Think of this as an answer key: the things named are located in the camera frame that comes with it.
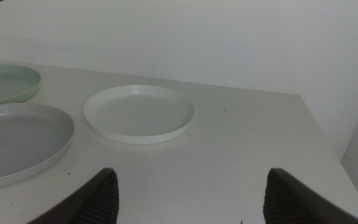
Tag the pale green shallow bowl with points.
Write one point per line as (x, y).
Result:
(5, 84)

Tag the grey shallow bowl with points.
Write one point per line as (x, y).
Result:
(14, 143)

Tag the white shallow bowl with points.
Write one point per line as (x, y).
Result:
(138, 115)

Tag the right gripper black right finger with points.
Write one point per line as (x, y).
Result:
(287, 202)

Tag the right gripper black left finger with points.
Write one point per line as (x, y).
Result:
(98, 199)

